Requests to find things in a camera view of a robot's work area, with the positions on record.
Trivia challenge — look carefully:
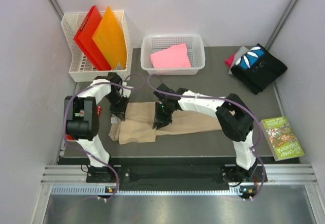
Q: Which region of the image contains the green treehouse book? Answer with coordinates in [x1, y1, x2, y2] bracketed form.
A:
[260, 116, 305, 161]

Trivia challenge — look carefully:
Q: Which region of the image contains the orange clip file folder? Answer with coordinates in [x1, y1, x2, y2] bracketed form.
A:
[92, 7, 127, 70]

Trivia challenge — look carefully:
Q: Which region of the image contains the magenta folded t shirt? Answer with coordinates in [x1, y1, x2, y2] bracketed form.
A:
[224, 52, 237, 67]

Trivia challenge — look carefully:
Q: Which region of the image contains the grey folded t shirt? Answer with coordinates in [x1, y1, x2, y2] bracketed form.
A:
[228, 46, 249, 75]

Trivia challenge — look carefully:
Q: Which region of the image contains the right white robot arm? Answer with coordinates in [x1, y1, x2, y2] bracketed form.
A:
[153, 83, 257, 183]

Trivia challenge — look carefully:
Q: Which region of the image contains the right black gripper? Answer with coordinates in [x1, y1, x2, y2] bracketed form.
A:
[153, 102, 174, 130]

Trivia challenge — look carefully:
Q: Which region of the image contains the red clip file folder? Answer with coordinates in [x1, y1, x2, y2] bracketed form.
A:
[74, 6, 111, 71]

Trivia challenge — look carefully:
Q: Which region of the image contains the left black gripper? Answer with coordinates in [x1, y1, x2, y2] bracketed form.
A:
[105, 91, 130, 121]

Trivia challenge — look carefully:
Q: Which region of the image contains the white perforated plastic basket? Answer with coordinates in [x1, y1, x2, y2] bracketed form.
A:
[140, 34, 206, 75]

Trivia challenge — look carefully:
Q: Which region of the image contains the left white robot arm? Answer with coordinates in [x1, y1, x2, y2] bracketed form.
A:
[63, 73, 131, 182]

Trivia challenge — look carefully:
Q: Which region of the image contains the beige t shirt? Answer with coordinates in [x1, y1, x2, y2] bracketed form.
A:
[109, 102, 221, 145]

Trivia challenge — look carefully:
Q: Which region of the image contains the red illustrated book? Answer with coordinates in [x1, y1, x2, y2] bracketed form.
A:
[66, 106, 102, 141]

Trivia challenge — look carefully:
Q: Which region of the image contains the white file organizer rack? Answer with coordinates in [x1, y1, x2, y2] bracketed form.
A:
[61, 11, 133, 82]

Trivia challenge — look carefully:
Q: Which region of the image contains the pink t shirt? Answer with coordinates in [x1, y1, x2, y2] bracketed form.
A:
[150, 44, 191, 69]

